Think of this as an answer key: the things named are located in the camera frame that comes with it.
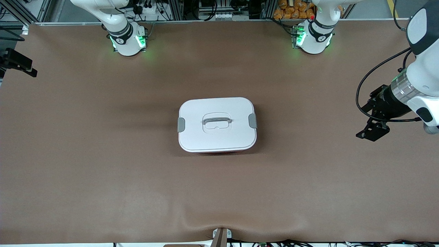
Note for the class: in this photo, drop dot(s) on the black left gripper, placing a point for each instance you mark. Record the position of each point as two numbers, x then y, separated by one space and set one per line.
390 101

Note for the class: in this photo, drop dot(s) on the white box lid grey clips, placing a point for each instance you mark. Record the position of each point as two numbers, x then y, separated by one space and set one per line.
195 137

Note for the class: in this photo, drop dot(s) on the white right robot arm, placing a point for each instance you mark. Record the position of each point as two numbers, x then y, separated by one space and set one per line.
125 41

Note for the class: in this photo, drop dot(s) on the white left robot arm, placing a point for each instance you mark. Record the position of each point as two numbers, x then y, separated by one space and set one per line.
423 72

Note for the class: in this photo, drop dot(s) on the pile of orange items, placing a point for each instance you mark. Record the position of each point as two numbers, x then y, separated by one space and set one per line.
288 10

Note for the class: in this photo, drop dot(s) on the white power strip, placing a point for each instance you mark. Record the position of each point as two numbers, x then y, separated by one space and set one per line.
151 15

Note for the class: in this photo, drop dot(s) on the brown table cover mat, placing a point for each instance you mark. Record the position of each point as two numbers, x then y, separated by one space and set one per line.
219 192

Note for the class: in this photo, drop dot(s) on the white terminal block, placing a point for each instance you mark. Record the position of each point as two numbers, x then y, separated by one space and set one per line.
223 15

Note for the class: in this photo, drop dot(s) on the aluminium table edge rail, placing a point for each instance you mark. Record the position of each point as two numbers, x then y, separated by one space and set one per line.
205 21

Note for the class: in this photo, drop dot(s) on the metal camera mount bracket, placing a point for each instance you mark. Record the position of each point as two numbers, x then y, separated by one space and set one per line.
221 236

